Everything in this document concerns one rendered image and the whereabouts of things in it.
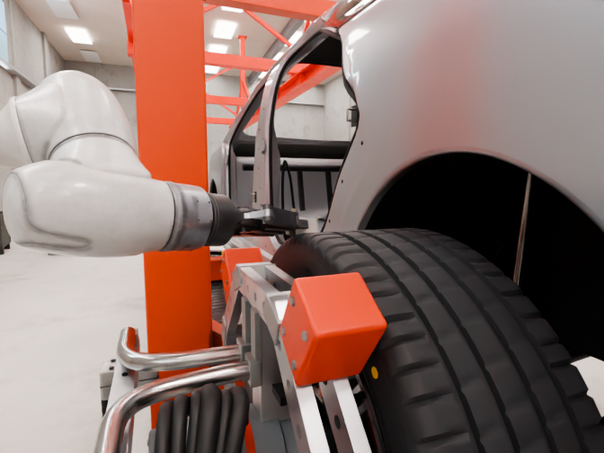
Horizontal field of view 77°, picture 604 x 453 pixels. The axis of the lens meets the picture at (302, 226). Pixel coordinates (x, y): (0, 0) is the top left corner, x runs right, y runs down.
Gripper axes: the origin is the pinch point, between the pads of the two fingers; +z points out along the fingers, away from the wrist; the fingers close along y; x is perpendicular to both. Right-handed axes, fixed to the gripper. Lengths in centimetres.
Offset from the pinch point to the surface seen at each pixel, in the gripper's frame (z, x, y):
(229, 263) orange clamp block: -4.8, -4.2, -15.9
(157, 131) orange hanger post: -8.8, 30.2, -34.9
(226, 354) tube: -14.7, -19.2, -4.5
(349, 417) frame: -16.5, -24.4, 19.0
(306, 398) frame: -19.4, -22.1, 16.3
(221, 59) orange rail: 286, 383, -407
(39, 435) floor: 0, -65, -199
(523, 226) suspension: 47, -3, 23
